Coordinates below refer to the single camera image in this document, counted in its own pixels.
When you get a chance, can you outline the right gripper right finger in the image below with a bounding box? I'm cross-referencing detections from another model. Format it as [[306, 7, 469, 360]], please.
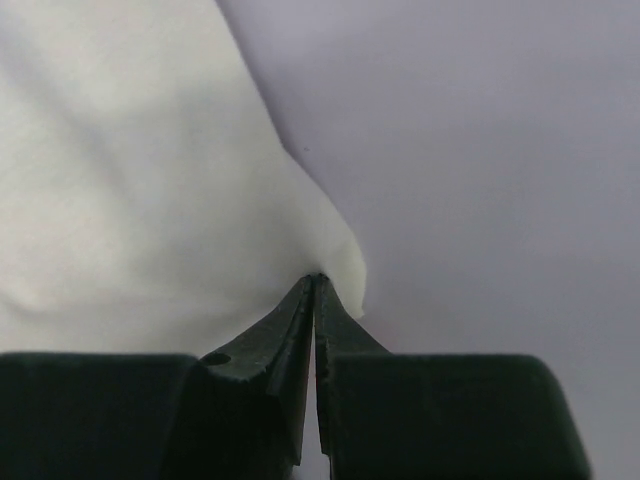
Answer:
[[314, 275, 591, 480]]

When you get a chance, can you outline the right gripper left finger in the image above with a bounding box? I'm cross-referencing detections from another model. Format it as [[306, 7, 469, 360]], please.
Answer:
[[1, 276, 314, 479]]

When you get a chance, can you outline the white printed t-shirt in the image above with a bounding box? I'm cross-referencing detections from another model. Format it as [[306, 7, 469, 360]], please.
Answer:
[[1, 1, 366, 355]]

